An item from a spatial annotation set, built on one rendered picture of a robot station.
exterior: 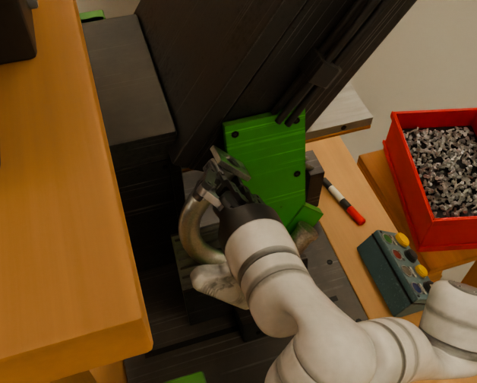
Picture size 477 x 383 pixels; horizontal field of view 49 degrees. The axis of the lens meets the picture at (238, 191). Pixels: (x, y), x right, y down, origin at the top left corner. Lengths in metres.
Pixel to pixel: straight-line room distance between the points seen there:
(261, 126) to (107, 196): 0.45
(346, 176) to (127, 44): 0.53
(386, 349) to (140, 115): 0.46
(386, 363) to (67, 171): 0.34
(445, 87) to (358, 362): 2.53
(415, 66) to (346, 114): 2.07
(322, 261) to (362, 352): 0.57
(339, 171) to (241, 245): 0.63
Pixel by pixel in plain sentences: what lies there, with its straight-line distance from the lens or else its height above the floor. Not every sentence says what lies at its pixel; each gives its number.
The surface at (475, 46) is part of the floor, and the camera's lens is 3.25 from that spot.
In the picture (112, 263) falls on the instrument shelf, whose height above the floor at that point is 1.54.
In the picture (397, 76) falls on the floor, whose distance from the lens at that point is 2.90.
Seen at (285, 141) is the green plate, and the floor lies 1.23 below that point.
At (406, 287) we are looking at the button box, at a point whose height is 0.95.
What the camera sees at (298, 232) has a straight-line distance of 0.81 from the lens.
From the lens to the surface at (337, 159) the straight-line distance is 1.17.
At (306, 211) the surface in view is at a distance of 0.82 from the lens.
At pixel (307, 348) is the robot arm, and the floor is 1.35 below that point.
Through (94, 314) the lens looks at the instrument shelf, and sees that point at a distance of 0.25.
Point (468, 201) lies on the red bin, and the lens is 1.21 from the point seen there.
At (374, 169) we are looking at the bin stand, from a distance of 1.31.
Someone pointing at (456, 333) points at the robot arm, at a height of 1.15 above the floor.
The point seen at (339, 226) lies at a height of 0.90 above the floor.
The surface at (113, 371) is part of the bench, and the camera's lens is 0.95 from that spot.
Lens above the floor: 1.76
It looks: 52 degrees down
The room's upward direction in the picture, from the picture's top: straight up
